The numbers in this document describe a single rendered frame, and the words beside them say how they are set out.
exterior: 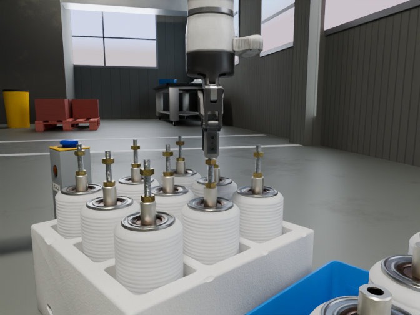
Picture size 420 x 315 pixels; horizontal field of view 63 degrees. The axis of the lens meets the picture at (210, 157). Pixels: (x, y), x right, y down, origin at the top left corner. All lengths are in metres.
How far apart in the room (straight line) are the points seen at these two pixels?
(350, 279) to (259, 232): 0.20
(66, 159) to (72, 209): 0.19
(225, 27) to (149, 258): 0.33
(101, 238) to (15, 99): 5.88
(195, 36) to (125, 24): 8.28
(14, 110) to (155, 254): 6.01
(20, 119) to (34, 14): 2.15
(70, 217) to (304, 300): 0.44
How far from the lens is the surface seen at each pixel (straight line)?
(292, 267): 0.65
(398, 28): 2.82
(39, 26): 7.50
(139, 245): 0.46
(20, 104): 6.40
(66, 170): 0.83
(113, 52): 8.68
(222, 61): 0.51
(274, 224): 0.63
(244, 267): 0.54
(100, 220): 0.56
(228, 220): 0.53
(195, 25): 0.52
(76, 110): 6.06
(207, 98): 0.47
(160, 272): 0.48
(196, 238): 0.54
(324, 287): 0.71
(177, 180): 0.77
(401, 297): 0.37
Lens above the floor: 0.42
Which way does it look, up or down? 9 degrees down
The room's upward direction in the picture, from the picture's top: straight up
